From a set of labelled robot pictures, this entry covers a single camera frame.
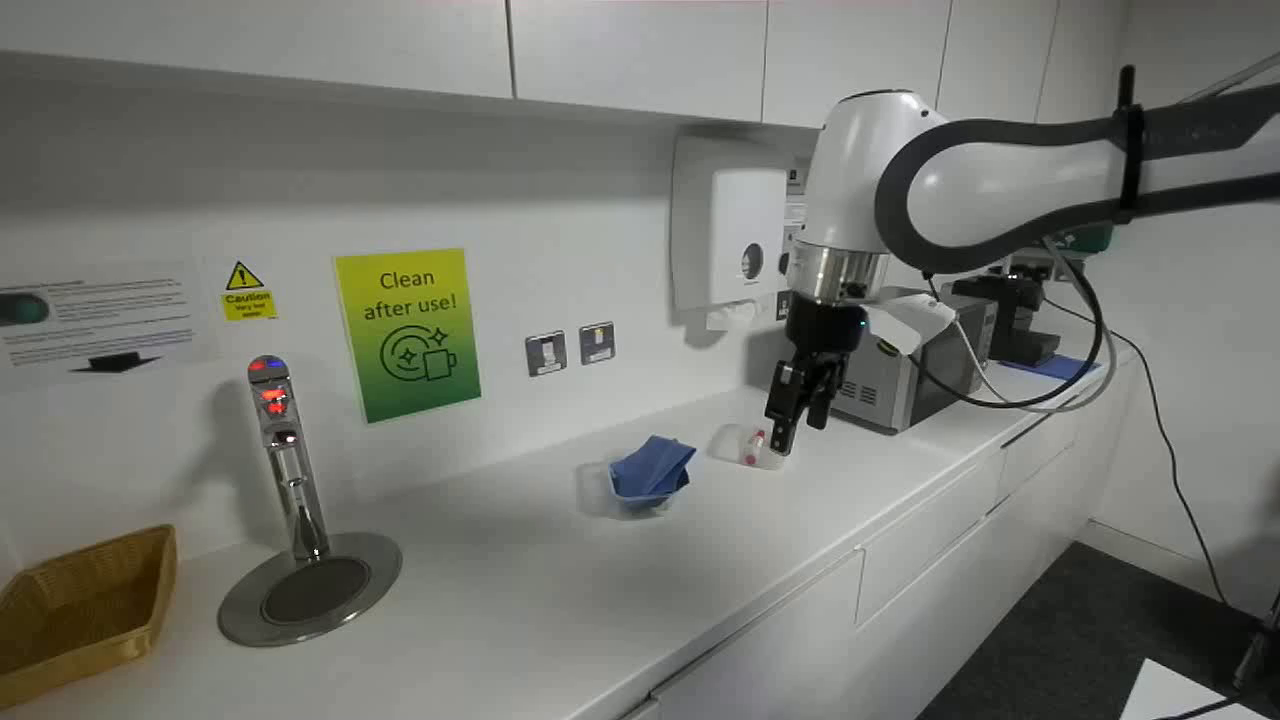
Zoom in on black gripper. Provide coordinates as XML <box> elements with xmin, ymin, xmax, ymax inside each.
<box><xmin>762</xmin><ymin>292</ymin><xmax>872</xmax><ymax>461</ymax></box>

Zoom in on stainless steel appliance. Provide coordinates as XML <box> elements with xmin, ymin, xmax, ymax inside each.
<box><xmin>828</xmin><ymin>292</ymin><xmax>997</xmax><ymax>436</ymax></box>

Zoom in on blue plastic object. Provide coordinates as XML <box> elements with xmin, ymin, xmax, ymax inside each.
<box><xmin>607</xmin><ymin>433</ymin><xmax>701</xmax><ymax>512</ymax></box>

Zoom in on white lower cabinets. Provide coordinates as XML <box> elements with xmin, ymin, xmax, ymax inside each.
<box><xmin>626</xmin><ymin>375</ymin><xmax>1137</xmax><ymax>720</ymax></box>

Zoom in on white cabinets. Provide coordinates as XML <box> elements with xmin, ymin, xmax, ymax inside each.
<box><xmin>626</xmin><ymin>375</ymin><xmax>1137</xmax><ymax>720</ymax></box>
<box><xmin>0</xmin><ymin>0</ymin><xmax>1280</xmax><ymax>132</ymax></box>

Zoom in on white paper towel dispenser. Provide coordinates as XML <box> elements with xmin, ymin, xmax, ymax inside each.
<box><xmin>668</xmin><ymin>128</ymin><xmax>791</xmax><ymax>330</ymax></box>

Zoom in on black coffee machine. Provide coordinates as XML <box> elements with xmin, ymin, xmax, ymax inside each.
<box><xmin>953</xmin><ymin>255</ymin><xmax>1065</xmax><ymax>370</ymax></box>

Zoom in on small blue item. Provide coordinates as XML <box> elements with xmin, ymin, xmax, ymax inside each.
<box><xmin>1018</xmin><ymin>347</ymin><xmax>1101</xmax><ymax>386</ymax></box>

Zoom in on white upper cabinets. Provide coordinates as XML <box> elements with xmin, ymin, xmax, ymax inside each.
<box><xmin>0</xmin><ymin>0</ymin><xmax>1280</xmax><ymax>132</ymax></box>

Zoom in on chrome hot water tap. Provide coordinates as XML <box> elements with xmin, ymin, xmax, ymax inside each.
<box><xmin>243</xmin><ymin>350</ymin><xmax>333</xmax><ymax>567</ymax></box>

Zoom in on yellow warning sign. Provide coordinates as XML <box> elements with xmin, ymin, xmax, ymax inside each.
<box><xmin>216</xmin><ymin>255</ymin><xmax>279</xmax><ymax>323</ymax></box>

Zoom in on white instruction label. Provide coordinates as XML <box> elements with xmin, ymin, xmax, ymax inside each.
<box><xmin>0</xmin><ymin>273</ymin><xmax>200</xmax><ymax>375</ymax></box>

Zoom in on yellow basket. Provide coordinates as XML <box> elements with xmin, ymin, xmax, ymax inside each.
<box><xmin>0</xmin><ymin>521</ymin><xmax>182</xmax><ymax>713</ymax></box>

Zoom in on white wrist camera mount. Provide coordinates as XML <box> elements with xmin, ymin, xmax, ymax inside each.
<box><xmin>862</xmin><ymin>292</ymin><xmax>963</xmax><ymax>358</ymax></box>

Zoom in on metal wall switch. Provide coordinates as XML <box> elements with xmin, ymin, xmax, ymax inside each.
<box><xmin>576</xmin><ymin>319</ymin><xmax>619</xmax><ymax>369</ymax></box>
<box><xmin>521</xmin><ymin>328</ymin><xmax>571</xmax><ymax>379</ymax></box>

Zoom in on black cable at robot wrist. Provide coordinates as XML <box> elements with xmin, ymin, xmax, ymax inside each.
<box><xmin>916</xmin><ymin>252</ymin><xmax>1114</xmax><ymax>411</ymax></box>

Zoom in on long black robot cable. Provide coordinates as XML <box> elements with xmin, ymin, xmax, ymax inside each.
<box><xmin>1052</xmin><ymin>294</ymin><xmax>1280</xmax><ymax>630</ymax></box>

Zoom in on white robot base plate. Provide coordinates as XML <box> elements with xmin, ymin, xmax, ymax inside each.
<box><xmin>1125</xmin><ymin>654</ymin><xmax>1280</xmax><ymax>720</ymax></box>

